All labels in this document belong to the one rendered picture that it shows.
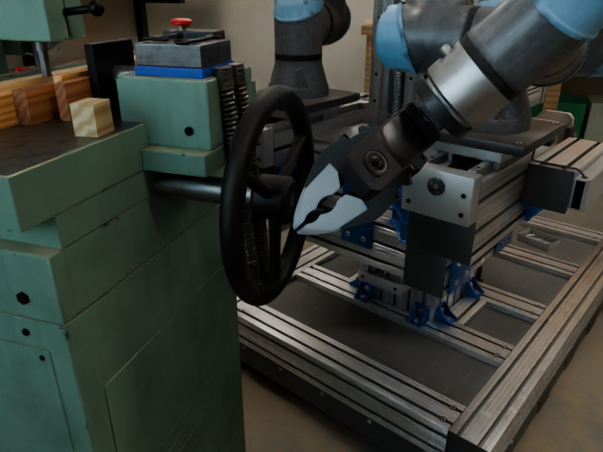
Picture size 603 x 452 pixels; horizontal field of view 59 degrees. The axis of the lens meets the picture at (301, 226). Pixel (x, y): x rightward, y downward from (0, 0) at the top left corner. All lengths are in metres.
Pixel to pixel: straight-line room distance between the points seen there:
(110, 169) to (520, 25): 0.47
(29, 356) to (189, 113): 0.36
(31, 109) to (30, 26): 0.11
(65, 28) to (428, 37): 0.47
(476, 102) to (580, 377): 1.41
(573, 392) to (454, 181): 0.98
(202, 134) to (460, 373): 0.92
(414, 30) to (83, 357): 0.55
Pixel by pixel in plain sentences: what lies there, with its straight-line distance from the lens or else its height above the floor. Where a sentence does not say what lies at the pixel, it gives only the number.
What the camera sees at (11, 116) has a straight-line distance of 0.79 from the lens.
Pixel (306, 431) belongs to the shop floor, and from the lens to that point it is 1.49.
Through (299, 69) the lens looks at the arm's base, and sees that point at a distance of 1.30.
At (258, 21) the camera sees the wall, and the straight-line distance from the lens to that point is 4.37.
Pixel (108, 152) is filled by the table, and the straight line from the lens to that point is 0.68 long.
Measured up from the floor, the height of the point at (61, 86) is 0.95.
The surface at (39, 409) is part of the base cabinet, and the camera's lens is 0.80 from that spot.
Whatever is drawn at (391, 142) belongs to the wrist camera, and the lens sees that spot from 0.49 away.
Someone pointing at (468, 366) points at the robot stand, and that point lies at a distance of 1.41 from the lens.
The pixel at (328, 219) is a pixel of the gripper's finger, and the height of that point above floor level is 0.84.
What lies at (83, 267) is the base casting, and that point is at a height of 0.76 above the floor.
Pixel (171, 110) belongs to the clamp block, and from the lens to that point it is 0.72.
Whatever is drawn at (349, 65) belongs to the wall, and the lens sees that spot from 4.07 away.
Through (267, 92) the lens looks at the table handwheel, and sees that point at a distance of 0.64.
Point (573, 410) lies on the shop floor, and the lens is 1.72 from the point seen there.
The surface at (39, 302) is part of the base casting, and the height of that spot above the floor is 0.74.
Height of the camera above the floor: 1.07
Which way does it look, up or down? 25 degrees down
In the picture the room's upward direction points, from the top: straight up
